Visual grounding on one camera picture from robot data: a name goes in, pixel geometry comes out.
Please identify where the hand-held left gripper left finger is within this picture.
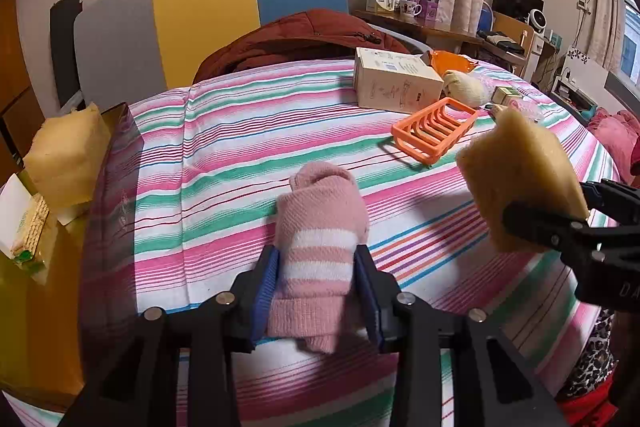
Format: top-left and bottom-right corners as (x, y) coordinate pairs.
(60, 244), (281, 427)

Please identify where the wooden desk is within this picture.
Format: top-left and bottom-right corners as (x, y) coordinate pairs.
(352, 9), (531, 68)

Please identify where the yellow sponge block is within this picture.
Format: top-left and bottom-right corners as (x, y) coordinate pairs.
(22, 103), (112, 210)
(456, 107), (591, 254)

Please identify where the pink red cloth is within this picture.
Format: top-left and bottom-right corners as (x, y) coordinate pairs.
(587, 107), (640, 178)

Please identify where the blue round object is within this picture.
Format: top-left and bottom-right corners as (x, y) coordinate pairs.
(477, 1), (496, 32)

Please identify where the grey yellow blue chair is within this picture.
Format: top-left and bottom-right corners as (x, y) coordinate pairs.
(60, 0), (426, 115)

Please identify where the rust brown puffer jacket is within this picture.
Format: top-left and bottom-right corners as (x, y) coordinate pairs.
(192, 8), (412, 84)

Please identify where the person's right forearm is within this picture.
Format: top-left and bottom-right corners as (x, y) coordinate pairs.
(611, 307), (640, 418)

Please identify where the wooden chair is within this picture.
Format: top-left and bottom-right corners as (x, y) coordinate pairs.
(492, 14), (537, 72)

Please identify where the orange plastic bag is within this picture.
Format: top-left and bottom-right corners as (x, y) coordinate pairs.
(420, 49), (478, 80)

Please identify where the small cream green box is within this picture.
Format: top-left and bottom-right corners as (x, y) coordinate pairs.
(491, 86), (525, 108)

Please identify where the cream sock with blue cuff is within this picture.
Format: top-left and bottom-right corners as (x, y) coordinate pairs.
(441, 69), (493, 109)

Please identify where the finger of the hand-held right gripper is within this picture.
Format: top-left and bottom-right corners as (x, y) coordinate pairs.
(502, 201), (601, 254)
(581, 178), (640, 228)

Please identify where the black monitor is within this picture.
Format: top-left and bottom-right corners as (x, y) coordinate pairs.
(492, 0), (545, 28)

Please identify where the dark folded cloth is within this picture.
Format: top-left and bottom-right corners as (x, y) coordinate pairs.
(477, 29), (526, 55)

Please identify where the pink plastic bag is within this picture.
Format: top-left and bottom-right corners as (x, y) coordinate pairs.
(515, 99), (546, 124)

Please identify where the beige cardboard box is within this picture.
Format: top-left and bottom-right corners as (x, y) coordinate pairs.
(352, 47), (446, 115)

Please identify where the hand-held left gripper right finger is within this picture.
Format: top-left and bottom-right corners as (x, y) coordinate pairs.
(354, 244), (568, 427)

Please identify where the orange plastic soap dish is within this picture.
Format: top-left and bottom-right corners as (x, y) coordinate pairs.
(382, 97), (481, 168)

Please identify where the pink white striped sock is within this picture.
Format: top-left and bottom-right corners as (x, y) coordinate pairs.
(265, 161), (372, 355)

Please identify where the wooden wardrobe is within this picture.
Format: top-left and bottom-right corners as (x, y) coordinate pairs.
(0, 0), (41, 168)

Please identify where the green cracker packet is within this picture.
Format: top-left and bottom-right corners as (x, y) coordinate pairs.
(9, 193), (51, 280)

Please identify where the person's leopard print clothing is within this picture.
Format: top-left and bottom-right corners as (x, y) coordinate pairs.
(555, 307), (621, 427)

